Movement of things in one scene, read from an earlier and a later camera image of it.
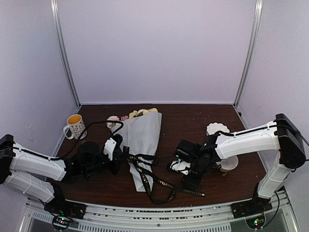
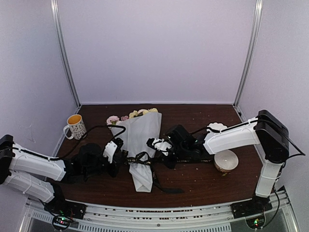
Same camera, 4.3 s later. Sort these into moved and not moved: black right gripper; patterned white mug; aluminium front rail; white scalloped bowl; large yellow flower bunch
Moved: black right gripper
Not moved: aluminium front rail; white scalloped bowl; patterned white mug; large yellow flower bunch
